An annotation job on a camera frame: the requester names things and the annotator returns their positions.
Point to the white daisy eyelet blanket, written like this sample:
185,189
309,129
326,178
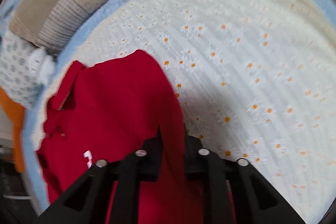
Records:
249,79

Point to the floral white pillow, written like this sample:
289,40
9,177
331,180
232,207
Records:
16,80

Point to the red polo sweater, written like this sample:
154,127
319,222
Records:
106,112

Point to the small white plush sheep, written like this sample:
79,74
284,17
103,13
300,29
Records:
41,66

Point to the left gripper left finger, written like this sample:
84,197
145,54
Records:
108,191

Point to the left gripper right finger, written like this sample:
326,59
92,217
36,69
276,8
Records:
234,191

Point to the beige patchwork pillow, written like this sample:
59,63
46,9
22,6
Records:
51,23

